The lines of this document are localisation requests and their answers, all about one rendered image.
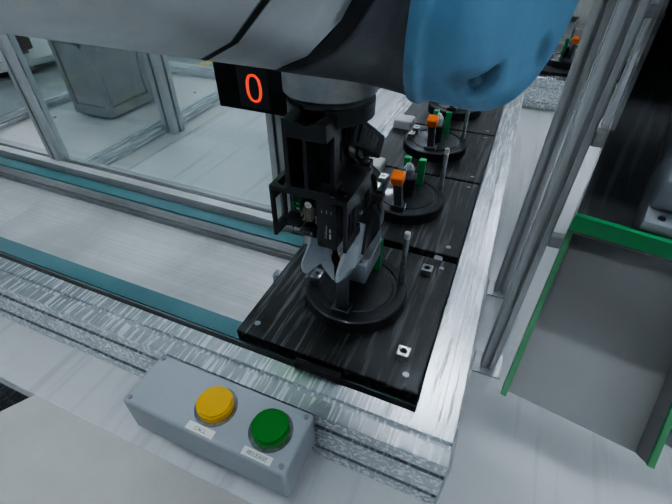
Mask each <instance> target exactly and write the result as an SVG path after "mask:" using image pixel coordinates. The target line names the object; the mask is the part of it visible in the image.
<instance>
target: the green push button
mask: <svg viewBox="0 0 672 504"><path fill-rule="evenodd" d="M289 430H290V426H289V420H288V417H287V416H286V414H285V413H284V412H283V411H281V410H279V409H275V408H269V409H265V410H263V411H261V412H260V413H258V414H257V415H256V416H255V418H254V419H253V421H252V424H251V434H252V437H253V440H254V442H255V443H256V444H257V445H258V446H260V447H262V448H266V449H271V448H275V447H278V446H279V445H281V444H282V443H283V442H284V441H285V440H286V439H287V437H288V435H289Z"/></svg>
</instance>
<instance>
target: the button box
mask: <svg viewBox="0 0 672 504"><path fill-rule="evenodd" d="M214 386H223V387H226V388H228V389H229V390H230V391H231V393H232V395H233V398H234V407H233V410H232V412H231V413H230V415H229V416H228V417H227V418H225V419H224V420H222V421H220V422H217V423H207V422H204V421H203V420H202V419H201V418H200V417H199V415H198V413H197V410H196V402H197V399H198V397H199V396H200V395H201V394H202V393H203V392H204V391H205V390H206V389H208V388H210V387H214ZM123 401H124V403H125V405H126V406H127V408H128V410H129V411H130V413H131V414H132V416H133V418H134V419H135V421H136V422H137V424H138V425H139V426H141V427H143V428H145V429H147V430H149V431H151V432H153V433H155V434H157V435H160V436H162V437H164V438H166V439H168V440H170V441H172V442H174V443H176V444H178V445H180V446H182V447H184V448H186V449H188V450H190V451H193V452H195V453H197V454H199V455H201V456H203V457H205V458H207V459H209V460H211V461H213V462H215V463H217V464H219V465H221V466H223V467H226V468H228V469H230V470H232V471H234V472H236V473H238V474H240V475H242V476H244V477H246V478H248V479H250V480H252V481H254V482H256V483H259V484H261V485H263V486H265V487H267V488H269V489H271V490H273V491H275V492H277V493H279V494H281V495H283V496H285V497H288V496H289V495H290V494H291V492H292V489H293V487H294V485H295V483H296V481H297V479H298V477H299V474H300V472H301V470H302V468H303V466H304V464H305V461H306V459H307V457H308V455H309V453H310V451H311V449H312V446H313V444H314V442H315V430H314V417H313V415H312V414H310V413H307V412H305V411H302V410H300V409H297V408H295V407H293V406H290V405H288V404H285V403H283V402H280V401H278V400H275V399H273V398H270V397H268V396H266V395H263V394H261V393H258V392H256V391H253V390H251V389H248V388H246V387H243V386H241V385H239V384H236V383H234V382H231V381H229V380H226V379H224V378H221V377H219V376H217V375H214V374H212V373H209V372H207V371H204V370H202V369H199V368H197V367H194V366H192V365H190V364H187V363H185V362H182V361H180V360H177V359H175V358H172V357H170V356H168V355H163V356H161V357H160V359H159V360H158V361H157V362H156V363H155V364H154V365H153V366H152V368H151V369H150V370H149V371H148V372H147V373H146V374H145V375H144V376H143V378H142V379H141V380H140V381H139V382H138V383H137V384H136V385H135V387H134V388H133V389H132V390H131V391H130V392H129V393H128V394H127V395H126V397H125V398H124V399H123ZM269 408H275V409H279V410H281V411H283V412H284V413H285V414H286V416H287V417H288V420H289V426H290V430H289V435H288V437H287V439H286V440H285V441H284V442H283V443H282V444H281V445H279V446H278V447H275V448H271V449H266V448H262V447H260V446H258V445H257V444H256V443H255V442H254V440H253V437H252V434H251V424H252V421H253V419H254V418H255V416H256V415H257V414H258V413H260V412H261V411H263V410H265V409H269Z"/></svg>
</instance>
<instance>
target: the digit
mask: <svg viewBox="0 0 672 504"><path fill-rule="evenodd" d="M235 69H236V75H237V82H238V89H239V95H240V102H241V106H245V107H251V108H257V109H263V110H269V111H271V107H270V97H269V87H268V78H267V69H263V68H256V67H250V66H242V65H235Z"/></svg>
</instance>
